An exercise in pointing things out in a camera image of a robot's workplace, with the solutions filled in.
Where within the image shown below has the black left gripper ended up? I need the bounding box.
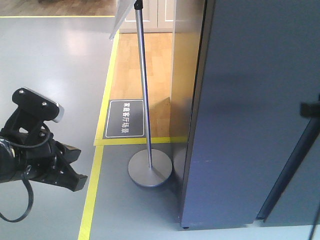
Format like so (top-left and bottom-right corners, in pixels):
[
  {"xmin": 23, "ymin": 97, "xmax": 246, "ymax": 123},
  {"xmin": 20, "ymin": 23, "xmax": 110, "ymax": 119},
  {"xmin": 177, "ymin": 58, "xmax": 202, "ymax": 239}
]
[{"xmin": 14, "ymin": 129, "xmax": 88, "ymax": 192}]

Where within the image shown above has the fridge door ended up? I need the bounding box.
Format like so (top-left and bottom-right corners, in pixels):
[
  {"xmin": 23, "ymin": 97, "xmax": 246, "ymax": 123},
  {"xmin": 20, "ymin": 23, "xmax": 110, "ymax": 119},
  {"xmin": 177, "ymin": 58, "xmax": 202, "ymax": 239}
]
[{"xmin": 180, "ymin": 0, "xmax": 320, "ymax": 230}]

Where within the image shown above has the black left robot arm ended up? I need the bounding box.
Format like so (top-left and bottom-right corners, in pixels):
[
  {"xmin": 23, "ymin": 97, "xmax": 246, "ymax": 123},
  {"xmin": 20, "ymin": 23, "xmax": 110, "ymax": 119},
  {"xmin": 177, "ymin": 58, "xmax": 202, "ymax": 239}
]
[{"xmin": 0, "ymin": 134, "xmax": 88, "ymax": 192}]

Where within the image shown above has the dark grey fridge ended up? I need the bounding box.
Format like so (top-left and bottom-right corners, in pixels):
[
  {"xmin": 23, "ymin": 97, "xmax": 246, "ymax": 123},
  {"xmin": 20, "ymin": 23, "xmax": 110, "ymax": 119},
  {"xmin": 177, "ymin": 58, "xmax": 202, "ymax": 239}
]
[{"xmin": 257, "ymin": 116, "xmax": 320, "ymax": 227}]

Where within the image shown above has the yellow floor tape line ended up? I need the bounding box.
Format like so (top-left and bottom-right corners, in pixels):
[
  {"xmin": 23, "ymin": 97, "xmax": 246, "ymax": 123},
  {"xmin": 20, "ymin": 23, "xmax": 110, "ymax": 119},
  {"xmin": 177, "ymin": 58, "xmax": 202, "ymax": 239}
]
[{"xmin": 78, "ymin": 33, "xmax": 180, "ymax": 240}]

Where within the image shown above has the black floor label sticker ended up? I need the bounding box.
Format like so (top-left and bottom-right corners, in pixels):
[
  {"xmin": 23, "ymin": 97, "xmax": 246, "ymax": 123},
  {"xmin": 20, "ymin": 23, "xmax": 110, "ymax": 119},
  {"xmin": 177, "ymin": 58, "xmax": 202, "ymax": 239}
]
[{"xmin": 103, "ymin": 99, "xmax": 145, "ymax": 139}]

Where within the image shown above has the silver sign stand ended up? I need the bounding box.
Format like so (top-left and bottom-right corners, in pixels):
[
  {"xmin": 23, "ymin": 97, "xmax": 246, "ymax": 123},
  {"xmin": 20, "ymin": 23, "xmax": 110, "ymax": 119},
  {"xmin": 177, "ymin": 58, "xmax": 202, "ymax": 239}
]
[{"xmin": 109, "ymin": 0, "xmax": 173, "ymax": 188}]

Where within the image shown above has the white cabinet in background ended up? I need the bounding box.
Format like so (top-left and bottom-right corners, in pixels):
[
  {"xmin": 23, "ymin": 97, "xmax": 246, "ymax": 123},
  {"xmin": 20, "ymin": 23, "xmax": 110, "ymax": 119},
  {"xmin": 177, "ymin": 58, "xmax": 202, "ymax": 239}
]
[{"xmin": 119, "ymin": 0, "xmax": 206, "ymax": 34}]

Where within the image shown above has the black looped cable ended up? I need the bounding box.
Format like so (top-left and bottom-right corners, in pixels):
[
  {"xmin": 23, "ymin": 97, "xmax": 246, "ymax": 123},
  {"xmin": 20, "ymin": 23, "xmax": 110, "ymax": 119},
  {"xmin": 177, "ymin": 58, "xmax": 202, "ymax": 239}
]
[{"xmin": 0, "ymin": 119, "xmax": 51, "ymax": 223}]

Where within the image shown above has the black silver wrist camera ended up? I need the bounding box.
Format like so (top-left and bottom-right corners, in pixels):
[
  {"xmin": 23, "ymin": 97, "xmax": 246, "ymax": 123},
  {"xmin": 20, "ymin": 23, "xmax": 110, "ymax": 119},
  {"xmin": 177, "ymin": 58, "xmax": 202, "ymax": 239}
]
[{"xmin": 5, "ymin": 87, "xmax": 65, "ymax": 133}]

